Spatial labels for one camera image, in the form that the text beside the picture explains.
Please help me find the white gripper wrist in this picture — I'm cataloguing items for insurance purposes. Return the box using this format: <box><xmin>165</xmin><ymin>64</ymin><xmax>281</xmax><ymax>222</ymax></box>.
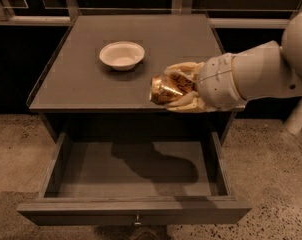
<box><xmin>164</xmin><ymin>53</ymin><xmax>247</xmax><ymax>113</ymax></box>

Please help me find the orange soda can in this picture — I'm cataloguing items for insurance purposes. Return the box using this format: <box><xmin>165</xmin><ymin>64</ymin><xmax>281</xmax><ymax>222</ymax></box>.
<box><xmin>149</xmin><ymin>74</ymin><xmax>196</xmax><ymax>105</ymax></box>

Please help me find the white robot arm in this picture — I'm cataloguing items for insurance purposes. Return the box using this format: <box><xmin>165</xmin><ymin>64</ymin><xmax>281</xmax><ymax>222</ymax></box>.
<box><xmin>165</xmin><ymin>12</ymin><xmax>302</xmax><ymax>113</ymax></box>

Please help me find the grey cabinet with counter top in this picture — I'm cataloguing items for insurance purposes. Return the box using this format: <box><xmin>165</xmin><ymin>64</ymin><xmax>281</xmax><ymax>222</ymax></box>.
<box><xmin>28</xmin><ymin>14</ymin><xmax>236</xmax><ymax>141</ymax></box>

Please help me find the open grey top drawer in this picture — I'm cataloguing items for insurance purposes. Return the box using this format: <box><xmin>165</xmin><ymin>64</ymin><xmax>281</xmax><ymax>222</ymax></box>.
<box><xmin>18</xmin><ymin>133</ymin><xmax>251</xmax><ymax>225</ymax></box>

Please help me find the metal drawer knob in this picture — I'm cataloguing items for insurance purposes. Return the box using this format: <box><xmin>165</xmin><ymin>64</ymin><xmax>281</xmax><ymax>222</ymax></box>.
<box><xmin>133</xmin><ymin>213</ymin><xmax>142</xmax><ymax>226</ymax></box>

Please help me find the white paper bowl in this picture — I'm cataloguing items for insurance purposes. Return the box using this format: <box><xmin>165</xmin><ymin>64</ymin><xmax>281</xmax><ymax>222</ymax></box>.
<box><xmin>99</xmin><ymin>41</ymin><xmax>145</xmax><ymax>71</ymax></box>

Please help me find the metal railing frame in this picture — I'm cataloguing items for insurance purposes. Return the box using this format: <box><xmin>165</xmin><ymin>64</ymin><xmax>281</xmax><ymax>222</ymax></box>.
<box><xmin>0</xmin><ymin>0</ymin><xmax>302</xmax><ymax>29</ymax></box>

